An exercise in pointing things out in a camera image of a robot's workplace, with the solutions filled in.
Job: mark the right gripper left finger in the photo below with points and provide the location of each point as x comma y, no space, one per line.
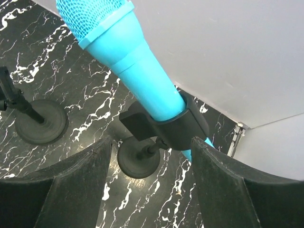
67,194

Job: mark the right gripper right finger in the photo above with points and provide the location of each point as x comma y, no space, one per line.
234,195

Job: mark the round base mic stand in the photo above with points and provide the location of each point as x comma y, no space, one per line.
40,122

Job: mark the cyan microphone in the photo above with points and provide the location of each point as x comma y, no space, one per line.
110,32

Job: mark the aluminium frame rail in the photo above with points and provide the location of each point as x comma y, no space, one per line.
239,132

